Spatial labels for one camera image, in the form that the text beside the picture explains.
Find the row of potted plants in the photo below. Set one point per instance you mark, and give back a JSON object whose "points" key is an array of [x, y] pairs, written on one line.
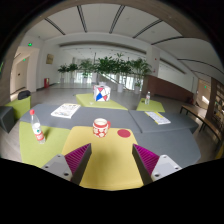
{"points": [[117, 69]]}

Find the white red blue cube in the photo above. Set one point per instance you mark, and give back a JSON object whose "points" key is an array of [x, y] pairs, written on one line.
{"points": [[101, 93]]}

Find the black backpack on seat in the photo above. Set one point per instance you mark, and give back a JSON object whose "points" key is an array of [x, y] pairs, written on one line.
{"points": [[24, 94]]}

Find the wooden bench right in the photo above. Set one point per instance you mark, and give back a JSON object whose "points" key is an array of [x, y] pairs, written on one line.
{"points": [[205, 123]]}

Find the framed wall picture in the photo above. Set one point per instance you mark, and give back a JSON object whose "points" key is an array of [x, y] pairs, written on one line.
{"points": [[49, 59]]}

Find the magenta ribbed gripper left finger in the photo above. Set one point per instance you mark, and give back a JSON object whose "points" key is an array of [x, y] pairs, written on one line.
{"points": [[71, 166]]}

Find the red fire extinguisher box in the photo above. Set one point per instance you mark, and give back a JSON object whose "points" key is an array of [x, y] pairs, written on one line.
{"points": [[46, 82]]}

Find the grey modular seat platform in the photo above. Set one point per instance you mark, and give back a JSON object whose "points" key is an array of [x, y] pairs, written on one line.
{"points": [[174, 139]]}

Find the open magazine on seat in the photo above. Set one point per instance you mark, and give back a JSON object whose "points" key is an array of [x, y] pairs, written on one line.
{"points": [[66, 110]]}

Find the plastic water bottle red cap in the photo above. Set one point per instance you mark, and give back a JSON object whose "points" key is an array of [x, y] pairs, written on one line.
{"points": [[36, 127]]}

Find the red round coaster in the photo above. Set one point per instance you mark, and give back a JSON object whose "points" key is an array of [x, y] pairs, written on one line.
{"points": [[123, 133]]}

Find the yellow modular seat block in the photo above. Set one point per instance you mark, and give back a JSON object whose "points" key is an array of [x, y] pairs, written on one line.
{"points": [[111, 165]]}

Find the green seat block left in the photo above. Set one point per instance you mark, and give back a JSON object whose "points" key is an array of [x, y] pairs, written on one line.
{"points": [[20, 107]]}

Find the red white patterned mug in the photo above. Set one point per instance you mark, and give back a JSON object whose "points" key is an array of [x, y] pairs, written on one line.
{"points": [[101, 127]]}

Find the small distant water bottle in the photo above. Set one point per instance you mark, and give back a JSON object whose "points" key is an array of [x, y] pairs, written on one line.
{"points": [[147, 98]]}

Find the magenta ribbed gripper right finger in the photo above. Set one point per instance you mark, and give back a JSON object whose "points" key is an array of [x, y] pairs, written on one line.
{"points": [[151, 166]]}

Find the green seat block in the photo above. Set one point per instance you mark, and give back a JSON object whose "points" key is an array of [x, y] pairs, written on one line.
{"points": [[153, 106], [87, 100], [20, 107]]}

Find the dark grey chair left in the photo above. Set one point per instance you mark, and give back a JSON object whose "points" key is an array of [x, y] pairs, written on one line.
{"points": [[6, 118]]}

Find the green seat block far centre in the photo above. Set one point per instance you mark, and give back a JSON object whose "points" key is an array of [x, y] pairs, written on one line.
{"points": [[87, 100]]}

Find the yellow booklet on grey seat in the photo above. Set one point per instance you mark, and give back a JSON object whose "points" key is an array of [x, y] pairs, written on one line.
{"points": [[158, 118]]}

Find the green seat block far right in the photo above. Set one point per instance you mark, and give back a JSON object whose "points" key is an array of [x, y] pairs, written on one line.
{"points": [[153, 106]]}

